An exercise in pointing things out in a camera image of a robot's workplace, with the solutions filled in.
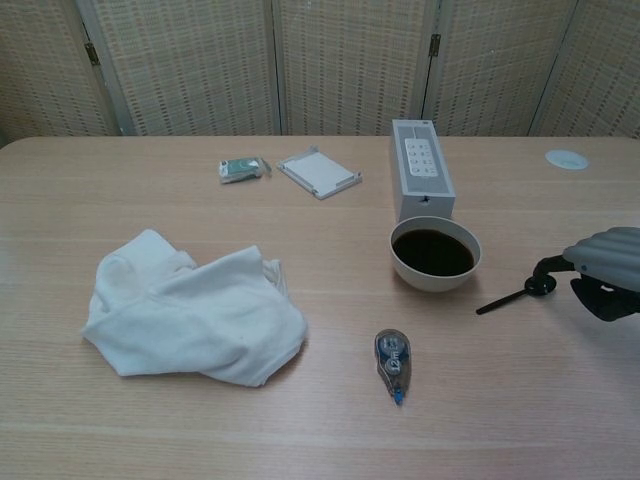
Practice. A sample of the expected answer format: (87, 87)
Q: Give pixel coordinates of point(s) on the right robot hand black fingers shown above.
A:
(610, 260)

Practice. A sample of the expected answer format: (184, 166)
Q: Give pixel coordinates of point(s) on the white crumpled cloth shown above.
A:
(200, 320)

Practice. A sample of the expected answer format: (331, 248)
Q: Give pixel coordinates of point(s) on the transparent correction tape dispenser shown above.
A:
(392, 360)

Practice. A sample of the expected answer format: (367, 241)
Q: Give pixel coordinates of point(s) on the white notepad in clear holder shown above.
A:
(320, 172)

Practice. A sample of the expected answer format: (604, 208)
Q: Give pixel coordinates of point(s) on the small green white packet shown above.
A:
(240, 169)

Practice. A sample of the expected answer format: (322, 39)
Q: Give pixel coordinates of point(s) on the woven folding screen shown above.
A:
(350, 65)

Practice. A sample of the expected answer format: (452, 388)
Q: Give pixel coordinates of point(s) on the white round table grommet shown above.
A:
(566, 159)

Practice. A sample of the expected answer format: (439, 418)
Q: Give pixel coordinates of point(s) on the black plastic spoon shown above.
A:
(500, 302)

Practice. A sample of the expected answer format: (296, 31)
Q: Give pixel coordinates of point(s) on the brass screen hinge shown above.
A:
(90, 52)
(435, 44)

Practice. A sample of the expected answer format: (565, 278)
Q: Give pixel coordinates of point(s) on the white power strip box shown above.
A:
(425, 200)

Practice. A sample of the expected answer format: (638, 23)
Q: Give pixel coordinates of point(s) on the cup of dark coffee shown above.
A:
(430, 282)

